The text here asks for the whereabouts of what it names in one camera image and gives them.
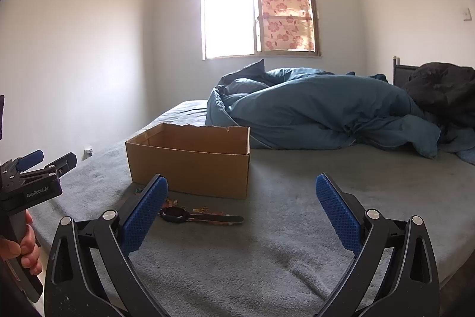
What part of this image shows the person's left hand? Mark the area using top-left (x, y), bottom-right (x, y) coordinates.
top-left (0, 210), bottom-right (43, 276)

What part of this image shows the grey bed sheet mattress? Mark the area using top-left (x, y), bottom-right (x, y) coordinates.
top-left (29, 99), bottom-right (475, 317)

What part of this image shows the brown cardboard box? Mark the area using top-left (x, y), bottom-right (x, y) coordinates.
top-left (126, 123), bottom-right (250, 200)

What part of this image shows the black clothing pile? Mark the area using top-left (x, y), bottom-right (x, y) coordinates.
top-left (403, 62), bottom-right (474, 152)

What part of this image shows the teal blue duvet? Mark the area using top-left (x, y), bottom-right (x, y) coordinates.
top-left (205, 60), bottom-right (474, 163)

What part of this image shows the dark headboard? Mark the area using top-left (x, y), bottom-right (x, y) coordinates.
top-left (393, 56), bottom-right (418, 88)

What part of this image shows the pink floral curtain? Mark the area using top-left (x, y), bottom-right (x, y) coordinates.
top-left (259, 0), bottom-right (316, 53)

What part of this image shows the white wall socket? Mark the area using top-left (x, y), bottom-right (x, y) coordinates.
top-left (83, 146), bottom-right (94, 159)

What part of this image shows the window with wooden frame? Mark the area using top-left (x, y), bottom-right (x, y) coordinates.
top-left (201, 0), bottom-right (322, 61)

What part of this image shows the white wall switch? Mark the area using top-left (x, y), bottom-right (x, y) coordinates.
top-left (461, 7), bottom-right (473, 22)

